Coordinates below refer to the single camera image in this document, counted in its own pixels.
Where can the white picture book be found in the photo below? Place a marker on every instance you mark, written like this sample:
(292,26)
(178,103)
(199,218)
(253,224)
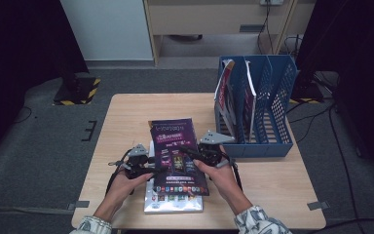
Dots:
(175,204)

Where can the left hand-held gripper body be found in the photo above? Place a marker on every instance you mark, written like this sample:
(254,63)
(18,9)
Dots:
(136,162)

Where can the black stand base striped edge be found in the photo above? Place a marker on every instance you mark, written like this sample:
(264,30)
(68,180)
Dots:
(78,94)
(306,94)

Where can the dark curtain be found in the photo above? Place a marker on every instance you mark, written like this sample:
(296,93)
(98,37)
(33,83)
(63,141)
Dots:
(360,48)
(19,48)

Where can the beige wooden cabinet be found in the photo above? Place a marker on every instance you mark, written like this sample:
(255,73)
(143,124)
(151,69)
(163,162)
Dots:
(207,19)

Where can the person's right hand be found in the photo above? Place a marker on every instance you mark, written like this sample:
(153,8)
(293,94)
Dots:
(224,185)

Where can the black magazine with red cards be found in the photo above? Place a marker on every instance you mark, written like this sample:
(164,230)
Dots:
(224,97)

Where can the person's left hand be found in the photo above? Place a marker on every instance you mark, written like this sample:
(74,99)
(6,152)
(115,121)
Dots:
(123,191)

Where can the white panel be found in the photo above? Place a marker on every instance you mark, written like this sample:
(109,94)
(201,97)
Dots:
(110,29)

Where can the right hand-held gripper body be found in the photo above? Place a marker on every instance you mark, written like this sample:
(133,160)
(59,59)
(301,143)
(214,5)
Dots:
(212,154)

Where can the blue file rack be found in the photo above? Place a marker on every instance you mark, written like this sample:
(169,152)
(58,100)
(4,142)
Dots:
(272,150)

